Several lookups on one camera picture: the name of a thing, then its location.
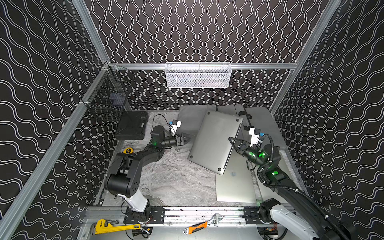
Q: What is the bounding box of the grey laptop bag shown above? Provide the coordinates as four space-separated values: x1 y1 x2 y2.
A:
176 105 216 145
204 106 247 155
236 105 287 150

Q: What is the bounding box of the dark grey laptop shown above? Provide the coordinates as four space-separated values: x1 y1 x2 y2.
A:
188 111 243 175

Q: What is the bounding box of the silver laptop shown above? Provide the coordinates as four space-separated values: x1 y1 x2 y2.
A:
216 152 257 204
257 148 303 206

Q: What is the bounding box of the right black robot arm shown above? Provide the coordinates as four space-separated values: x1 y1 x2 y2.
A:
229 135 358 240

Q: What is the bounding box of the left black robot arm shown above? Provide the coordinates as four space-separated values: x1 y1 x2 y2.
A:
104 126 192 214

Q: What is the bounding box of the black plastic tool case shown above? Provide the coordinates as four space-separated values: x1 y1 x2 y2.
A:
115 111 149 141

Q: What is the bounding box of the yellow tape measure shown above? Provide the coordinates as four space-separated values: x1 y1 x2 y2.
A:
123 148 134 154

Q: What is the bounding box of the orange adjustable wrench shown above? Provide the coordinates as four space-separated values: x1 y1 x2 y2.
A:
183 213 224 235

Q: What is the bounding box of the yellow pipe wrench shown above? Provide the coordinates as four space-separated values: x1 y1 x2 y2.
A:
91 219 141 235

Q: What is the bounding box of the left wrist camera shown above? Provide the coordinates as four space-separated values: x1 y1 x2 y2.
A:
169 120 182 136

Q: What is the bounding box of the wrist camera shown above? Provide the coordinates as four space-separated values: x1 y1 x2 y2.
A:
169 120 182 136
249 128 262 147

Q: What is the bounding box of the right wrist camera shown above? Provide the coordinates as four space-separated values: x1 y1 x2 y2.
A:
249 128 262 147

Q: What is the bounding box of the white wire mesh basket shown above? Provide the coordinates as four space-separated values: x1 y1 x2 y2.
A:
165 62 232 89

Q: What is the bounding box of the black wire basket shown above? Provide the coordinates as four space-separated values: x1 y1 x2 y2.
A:
85 64 137 122

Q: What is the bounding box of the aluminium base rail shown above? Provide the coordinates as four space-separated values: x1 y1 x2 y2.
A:
142 207 274 227

